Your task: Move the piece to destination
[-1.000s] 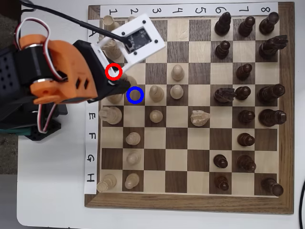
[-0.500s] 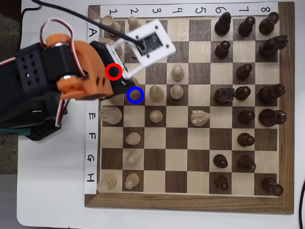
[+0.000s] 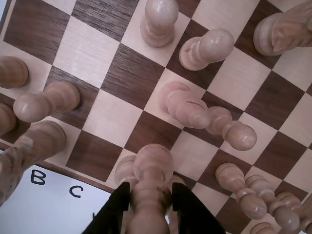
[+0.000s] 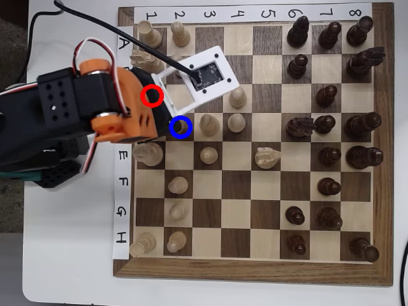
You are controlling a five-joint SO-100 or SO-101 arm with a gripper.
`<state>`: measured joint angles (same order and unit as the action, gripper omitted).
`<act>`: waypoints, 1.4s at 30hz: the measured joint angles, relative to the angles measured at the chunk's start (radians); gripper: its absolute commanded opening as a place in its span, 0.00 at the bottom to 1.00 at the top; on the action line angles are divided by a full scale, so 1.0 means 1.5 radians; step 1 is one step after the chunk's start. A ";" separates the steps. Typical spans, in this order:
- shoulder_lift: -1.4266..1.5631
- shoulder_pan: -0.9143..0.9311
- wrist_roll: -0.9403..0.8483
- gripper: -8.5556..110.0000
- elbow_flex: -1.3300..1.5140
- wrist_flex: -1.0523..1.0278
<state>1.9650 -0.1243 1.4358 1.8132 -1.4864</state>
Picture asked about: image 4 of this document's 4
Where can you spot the dark wooden pawn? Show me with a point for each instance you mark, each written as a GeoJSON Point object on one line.
{"type": "Point", "coordinates": [294, 215]}
{"type": "Point", "coordinates": [330, 156]}
{"type": "Point", "coordinates": [324, 124]}
{"type": "Point", "coordinates": [328, 186]}
{"type": "Point", "coordinates": [298, 67]}
{"type": "Point", "coordinates": [297, 244]}
{"type": "Point", "coordinates": [330, 35]}
{"type": "Point", "coordinates": [325, 95]}

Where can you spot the dark wooden bishop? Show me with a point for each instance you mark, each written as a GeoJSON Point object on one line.
{"type": "Point", "coordinates": [328, 217]}

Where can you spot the light wooden bishop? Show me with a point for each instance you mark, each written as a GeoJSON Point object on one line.
{"type": "Point", "coordinates": [208, 125]}
{"type": "Point", "coordinates": [183, 127]}

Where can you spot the dark wooden king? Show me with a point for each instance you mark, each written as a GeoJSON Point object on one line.
{"type": "Point", "coordinates": [363, 157]}

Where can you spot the white paper number strip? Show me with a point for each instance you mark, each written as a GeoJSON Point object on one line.
{"type": "Point", "coordinates": [223, 9]}

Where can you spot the light wooden king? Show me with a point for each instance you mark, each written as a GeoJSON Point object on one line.
{"type": "Point", "coordinates": [150, 154]}

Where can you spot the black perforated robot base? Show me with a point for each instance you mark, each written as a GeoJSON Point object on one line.
{"type": "Point", "coordinates": [60, 175]}

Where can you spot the light wooden knight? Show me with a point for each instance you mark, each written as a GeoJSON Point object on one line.
{"type": "Point", "coordinates": [266, 157]}
{"type": "Point", "coordinates": [143, 60]}

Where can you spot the wooden chessboard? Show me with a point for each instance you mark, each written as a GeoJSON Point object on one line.
{"type": "Point", "coordinates": [236, 274]}

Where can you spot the green table clamp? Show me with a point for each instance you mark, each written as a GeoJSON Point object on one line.
{"type": "Point", "coordinates": [28, 176]}

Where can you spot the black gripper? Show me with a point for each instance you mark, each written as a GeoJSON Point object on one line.
{"type": "Point", "coordinates": [158, 105]}

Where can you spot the light wooden rook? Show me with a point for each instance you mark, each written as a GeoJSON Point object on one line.
{"type": "Point", "coordinates": [153, 36]}
{"type": "Point", "coordinates": [143, 243]}

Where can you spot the dark wooden knight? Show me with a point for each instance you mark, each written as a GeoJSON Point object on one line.
{"type": "Point", "coordinates": [361, 63]}
{"type": "Point", "coordinates": [299, 127]}

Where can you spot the white paper letter strip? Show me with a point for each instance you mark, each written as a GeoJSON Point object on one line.
{"type": "Point", "coordinates": [122, 197]}

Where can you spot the dark wooden rook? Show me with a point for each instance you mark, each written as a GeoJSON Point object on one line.
{"type": "Point", "coordinates": [363, 248]}
{"type": "Point", "coordinates": [360, 32]}

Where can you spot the dark wooden queen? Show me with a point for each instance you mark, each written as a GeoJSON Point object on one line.
{"type": "Point", "coordinates": [361, 125]}

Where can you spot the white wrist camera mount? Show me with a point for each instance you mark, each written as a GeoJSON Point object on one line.
{"type": "Point", "coordinates": [223, 79]}

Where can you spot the black and orange robot arm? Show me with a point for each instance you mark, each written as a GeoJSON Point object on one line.
{"type": "Point", "coordinates": [63, 95]}

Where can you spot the black pawn A6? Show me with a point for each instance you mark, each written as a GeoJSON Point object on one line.
{"type": "Point", "coordinates": [298, 33]}

